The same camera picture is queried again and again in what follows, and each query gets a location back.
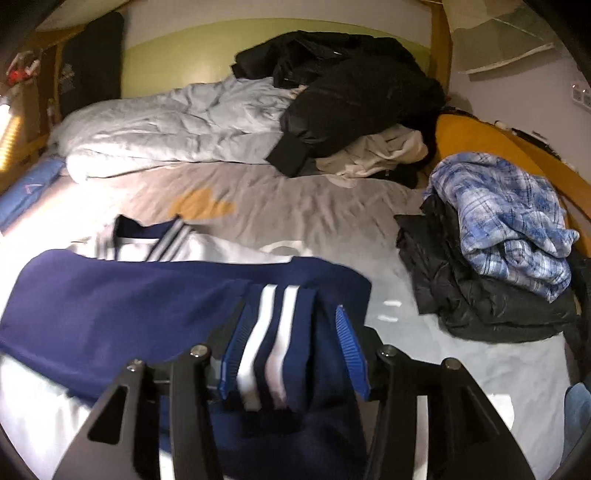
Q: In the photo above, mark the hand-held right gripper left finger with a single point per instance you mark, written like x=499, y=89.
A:
x=238, y=350

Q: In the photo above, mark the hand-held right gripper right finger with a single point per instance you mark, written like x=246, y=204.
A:
x=351, y=346

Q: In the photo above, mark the navy and white track jacket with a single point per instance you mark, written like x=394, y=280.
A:
x=138, y=304

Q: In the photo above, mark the dark grey puffer jacket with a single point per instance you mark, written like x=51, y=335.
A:
x=457, y=295

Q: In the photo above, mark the grey bed sheet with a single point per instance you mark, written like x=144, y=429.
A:
x=323, y=217

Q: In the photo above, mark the beige garment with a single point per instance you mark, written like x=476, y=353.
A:
x=378, y=152

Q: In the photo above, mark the blue plaid shirt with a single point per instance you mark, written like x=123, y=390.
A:
x=503, y=217

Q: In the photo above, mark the light grey duvet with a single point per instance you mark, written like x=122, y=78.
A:
x=184, y=124

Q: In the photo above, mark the person's leg in jeans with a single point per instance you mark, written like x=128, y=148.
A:
x=577, y=420

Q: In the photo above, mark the black jacket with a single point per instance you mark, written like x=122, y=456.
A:
x=360, y=87

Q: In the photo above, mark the blue pillow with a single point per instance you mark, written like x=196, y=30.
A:
x=27, y=189

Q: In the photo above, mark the lit lamp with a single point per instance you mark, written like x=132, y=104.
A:
x=9, y=134

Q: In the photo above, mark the black pillow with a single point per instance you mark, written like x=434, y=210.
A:
x=90, y=64

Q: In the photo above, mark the red and white object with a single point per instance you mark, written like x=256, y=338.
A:
x=21, y=69

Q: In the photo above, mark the glass wall shelf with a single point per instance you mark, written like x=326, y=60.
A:
x=498, y=41

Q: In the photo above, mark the white wall socket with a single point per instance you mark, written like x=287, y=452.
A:
x=582, y=96

